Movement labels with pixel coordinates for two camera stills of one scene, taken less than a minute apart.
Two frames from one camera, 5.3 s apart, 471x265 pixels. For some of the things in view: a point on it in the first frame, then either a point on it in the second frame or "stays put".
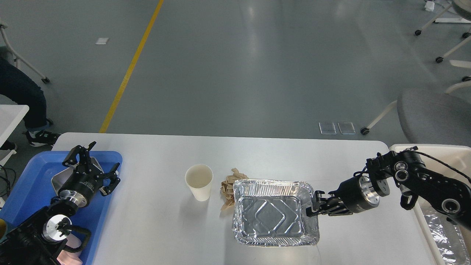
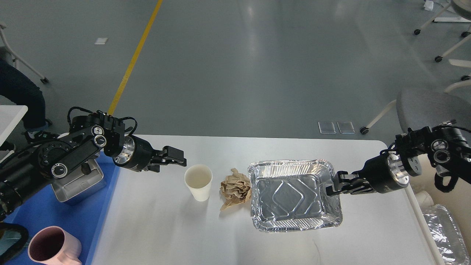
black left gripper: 84,181 -> 137,154
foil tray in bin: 448,238 stays put
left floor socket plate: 327,128 stays put
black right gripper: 358,194 -> 385,173
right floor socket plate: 346,128 stays put
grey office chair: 431,116 stays put
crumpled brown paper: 227,189 stays put
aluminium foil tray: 272,212 -> 290,195
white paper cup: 199,177 stays put
